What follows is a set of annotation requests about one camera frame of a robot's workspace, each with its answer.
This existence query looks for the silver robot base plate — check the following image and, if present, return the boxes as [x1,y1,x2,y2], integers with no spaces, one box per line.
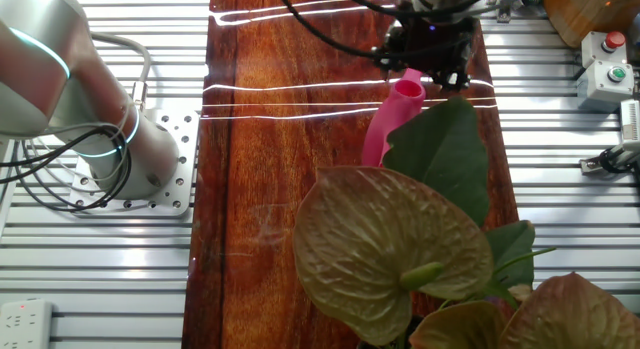
[67,107,201,219]

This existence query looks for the black arm base cables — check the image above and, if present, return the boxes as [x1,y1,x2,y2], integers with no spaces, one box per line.
[0,123,134,213]

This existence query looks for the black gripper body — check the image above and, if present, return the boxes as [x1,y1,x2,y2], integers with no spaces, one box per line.
[387,16,476,75]

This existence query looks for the potted green leafy plant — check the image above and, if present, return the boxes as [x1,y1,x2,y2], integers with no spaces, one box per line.
[292,95,640,349]

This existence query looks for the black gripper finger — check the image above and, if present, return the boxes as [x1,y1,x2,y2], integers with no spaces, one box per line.
[432,67,474,93]
[372,43,409,73]

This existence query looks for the blurred black wrist cable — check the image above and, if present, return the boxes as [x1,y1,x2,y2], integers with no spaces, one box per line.
[273,0,501,60]

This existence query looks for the silver ribbed depth camera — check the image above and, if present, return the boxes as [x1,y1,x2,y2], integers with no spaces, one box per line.
[619,98,640,143]

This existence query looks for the glossy wood grain board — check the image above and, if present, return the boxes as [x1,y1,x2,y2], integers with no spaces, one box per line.
[180,0,521,349]

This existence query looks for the thick grey base cable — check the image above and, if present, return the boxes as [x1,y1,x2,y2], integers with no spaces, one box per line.
[87,31,154,110]

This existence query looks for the white power strip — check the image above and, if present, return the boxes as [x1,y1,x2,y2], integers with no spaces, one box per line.
[0,297,55,349]

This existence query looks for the pink plastic watering can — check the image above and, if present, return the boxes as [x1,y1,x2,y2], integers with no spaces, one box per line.
[361,67,427,168]

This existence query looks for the grey box with red button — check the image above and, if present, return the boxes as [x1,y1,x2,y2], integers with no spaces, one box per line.
[580,30,629,68]

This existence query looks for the aluminium camera mount bar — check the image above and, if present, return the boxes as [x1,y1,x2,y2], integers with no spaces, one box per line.
[578,141,640,176]

